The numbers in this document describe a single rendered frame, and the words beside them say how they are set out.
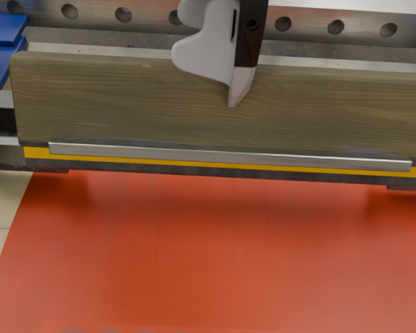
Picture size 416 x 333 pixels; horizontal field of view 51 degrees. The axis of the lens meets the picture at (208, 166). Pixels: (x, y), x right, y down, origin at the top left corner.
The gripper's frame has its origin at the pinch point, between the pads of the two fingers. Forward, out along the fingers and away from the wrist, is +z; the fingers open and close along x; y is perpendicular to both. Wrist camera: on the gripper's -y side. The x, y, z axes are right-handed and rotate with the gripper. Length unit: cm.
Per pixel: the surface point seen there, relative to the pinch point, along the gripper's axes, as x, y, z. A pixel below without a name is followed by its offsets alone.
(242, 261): 9.0, -1.3, 13.9
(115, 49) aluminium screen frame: -17.8, 14.4, 10.2
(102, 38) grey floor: -172, 58, 108
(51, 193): 2.4, 17.8, 13.8
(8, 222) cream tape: 6.1, 20.9, 13.8
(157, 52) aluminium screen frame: -17.8, 9.1, 10.2
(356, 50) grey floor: -175, -79, 108
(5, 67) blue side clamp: -11.7, 25.7, 9.1
